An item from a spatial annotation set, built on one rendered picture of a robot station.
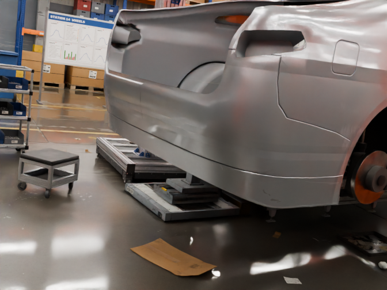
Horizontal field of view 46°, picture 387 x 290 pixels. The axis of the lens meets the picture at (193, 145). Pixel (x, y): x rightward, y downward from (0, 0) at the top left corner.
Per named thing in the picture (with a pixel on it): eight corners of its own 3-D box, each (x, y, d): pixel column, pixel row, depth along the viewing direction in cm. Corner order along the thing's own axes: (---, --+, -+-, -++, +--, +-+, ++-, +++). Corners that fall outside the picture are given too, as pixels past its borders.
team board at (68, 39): (39, 104, 931) (47, 6, 895) (35, 100, 974) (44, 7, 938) (110, 110, 999) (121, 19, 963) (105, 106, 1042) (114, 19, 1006)
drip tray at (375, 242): (369, 257, 368) (369, 253, 367) (333, 237, 404) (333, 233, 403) (412, 253, 392) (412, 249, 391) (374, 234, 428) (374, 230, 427)
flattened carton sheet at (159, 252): (189, 283, 283) (190, 277, 283) (129, 250, 317) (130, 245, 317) (218, 270, 307) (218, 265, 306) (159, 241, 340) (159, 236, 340)
